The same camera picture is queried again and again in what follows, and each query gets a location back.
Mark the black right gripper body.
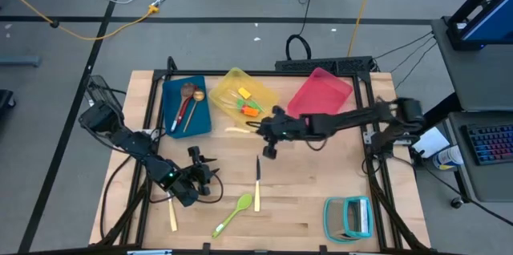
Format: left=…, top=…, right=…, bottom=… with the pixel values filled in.
left=272, top=106, right=310, bottom=144

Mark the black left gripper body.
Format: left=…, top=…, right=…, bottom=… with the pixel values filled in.
left=176, top=165, right=213, bottom=208

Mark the orange-handled clear plastic fork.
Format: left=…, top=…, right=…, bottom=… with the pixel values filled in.
left=240, top=105, right=261, bottom=118

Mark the cream-handled table knife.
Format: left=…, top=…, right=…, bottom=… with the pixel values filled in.
left=253, top=155, right=262, bottom=213
left=224, top=125, right=261, bottom=135

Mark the wooden stick utensil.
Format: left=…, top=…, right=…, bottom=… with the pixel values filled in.
left=167, top=190, right=179, bottom=233

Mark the green silicone spoon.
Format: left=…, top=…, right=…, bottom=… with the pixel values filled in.
left=211, top=192, right=254, bottom=240

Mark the red silicone spoon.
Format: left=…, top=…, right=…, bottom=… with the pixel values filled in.
left=170, top=82, right=197, bottom=133

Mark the gold metal spoon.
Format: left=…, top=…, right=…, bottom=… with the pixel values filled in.
left=183, top=89, right=206, bottom=134

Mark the yellow translucent plastic bin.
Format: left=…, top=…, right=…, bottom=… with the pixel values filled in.
left=208, top=67, right=281, bottom=132

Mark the blue plastic bin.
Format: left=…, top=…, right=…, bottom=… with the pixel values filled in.
left=161, top=75, right=212, bottom=140

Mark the pink translucent plastic bin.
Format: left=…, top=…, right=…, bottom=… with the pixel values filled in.
left=286, top=67, right=354, bottom=120

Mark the black perforated metal box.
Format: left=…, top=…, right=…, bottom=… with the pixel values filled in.
left=274, top=55, right=374, bottom=75

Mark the teal-framed metal box grater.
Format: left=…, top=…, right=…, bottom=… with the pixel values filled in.
left=322, top=195, right=375, bottom=245

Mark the white wipes canister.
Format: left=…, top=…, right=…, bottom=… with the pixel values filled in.
left=431, top=145, right=465, bottom=171

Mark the grey side desk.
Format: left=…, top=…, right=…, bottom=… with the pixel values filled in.
left=430, top=16, right=513, bottom=112

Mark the backlit computer keyboard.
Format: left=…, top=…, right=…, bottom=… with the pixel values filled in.
left=460, top=123, right=513, bottom=167

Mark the grey keyboard desk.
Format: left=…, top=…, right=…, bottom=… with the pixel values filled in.
left=446, top=110, right=513, bottom=204

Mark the black chair base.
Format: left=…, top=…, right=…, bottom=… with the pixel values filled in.
left=0, top=89, right=17, bottom=111

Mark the grey desk foot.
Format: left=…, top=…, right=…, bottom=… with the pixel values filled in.
left=0, top=55, right=42, bottom=68

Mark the computer monitor blue screen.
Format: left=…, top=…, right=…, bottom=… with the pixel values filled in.
left=459, top=0, right=513, bottom=43

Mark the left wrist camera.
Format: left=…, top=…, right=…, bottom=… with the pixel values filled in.
left=187, top=145, right=203, bottom=166

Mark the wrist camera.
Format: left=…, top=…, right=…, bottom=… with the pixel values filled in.
left=187, top=145, right=203, bottom=166
left=261, top=138, right=279, bottom=160

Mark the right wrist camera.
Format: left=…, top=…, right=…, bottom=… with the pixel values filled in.
left=261, top=138, right=279, bottom=160

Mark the black coiled floor cable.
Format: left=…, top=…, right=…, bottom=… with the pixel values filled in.
left=285, top=0, right=320, bottom=62

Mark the black wire mesh box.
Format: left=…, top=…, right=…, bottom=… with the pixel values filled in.
left=85, top=74, right=123, bottom=107

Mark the yellow hanging cable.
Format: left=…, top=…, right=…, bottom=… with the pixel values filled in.
left=346, top=0, right=381, bottom=58

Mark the yellow floor extension cable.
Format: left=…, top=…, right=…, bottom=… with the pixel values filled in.
left=0, top=0, right=160, bottom=42

